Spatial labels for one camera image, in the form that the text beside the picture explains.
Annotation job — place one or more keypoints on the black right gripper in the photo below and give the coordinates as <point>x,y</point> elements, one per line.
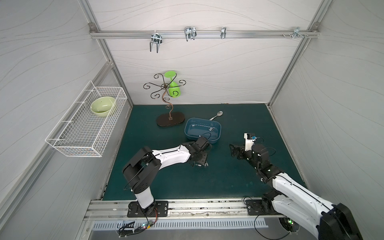
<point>243,153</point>

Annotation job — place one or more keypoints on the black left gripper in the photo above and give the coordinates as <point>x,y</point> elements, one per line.
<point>201,159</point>

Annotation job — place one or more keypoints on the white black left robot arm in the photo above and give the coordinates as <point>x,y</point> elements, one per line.
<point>144,166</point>

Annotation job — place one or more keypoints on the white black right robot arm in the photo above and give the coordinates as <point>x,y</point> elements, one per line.
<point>323,219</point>

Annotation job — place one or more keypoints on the blue plastic storage box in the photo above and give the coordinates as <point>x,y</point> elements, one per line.
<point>196,132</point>

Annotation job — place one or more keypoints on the metal spoon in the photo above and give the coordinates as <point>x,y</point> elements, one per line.
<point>219,114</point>

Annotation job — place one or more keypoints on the dark metal scroll cup stand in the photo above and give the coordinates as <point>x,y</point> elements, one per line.
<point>171,118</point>

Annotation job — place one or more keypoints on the green plastic goblet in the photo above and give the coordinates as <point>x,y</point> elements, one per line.
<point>174,89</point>

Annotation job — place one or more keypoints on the light green ceramic bowl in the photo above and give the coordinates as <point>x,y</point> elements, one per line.
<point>103,107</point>

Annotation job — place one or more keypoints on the small metal hook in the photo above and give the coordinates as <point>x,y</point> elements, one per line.
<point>223,32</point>

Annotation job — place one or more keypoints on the metal double hook middle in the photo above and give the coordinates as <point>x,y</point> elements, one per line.
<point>190,33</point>

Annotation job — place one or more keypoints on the metal double hook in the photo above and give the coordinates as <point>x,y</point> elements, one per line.
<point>190,33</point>
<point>156,41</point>

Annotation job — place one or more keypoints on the metal double hook left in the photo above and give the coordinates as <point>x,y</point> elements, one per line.
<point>156,41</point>

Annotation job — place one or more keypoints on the metal hook right end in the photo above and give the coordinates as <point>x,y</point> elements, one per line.
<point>296,34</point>

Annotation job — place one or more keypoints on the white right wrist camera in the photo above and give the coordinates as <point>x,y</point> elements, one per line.
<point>250,139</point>

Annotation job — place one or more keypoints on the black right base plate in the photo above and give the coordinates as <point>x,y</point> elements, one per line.
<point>256,207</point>

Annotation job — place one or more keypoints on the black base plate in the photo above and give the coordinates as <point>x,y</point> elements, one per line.
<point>156,209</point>
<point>256,207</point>

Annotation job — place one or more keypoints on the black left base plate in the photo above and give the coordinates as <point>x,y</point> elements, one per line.
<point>156,209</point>

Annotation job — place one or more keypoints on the white slotted cable duct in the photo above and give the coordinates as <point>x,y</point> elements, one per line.
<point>184,224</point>

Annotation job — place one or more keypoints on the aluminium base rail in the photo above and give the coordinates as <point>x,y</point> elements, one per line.
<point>218,208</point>

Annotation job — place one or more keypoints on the white wire basket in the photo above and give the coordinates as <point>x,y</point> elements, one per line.
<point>80,133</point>

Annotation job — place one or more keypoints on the aluminium cross rail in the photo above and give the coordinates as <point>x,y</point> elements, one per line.
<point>215,34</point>

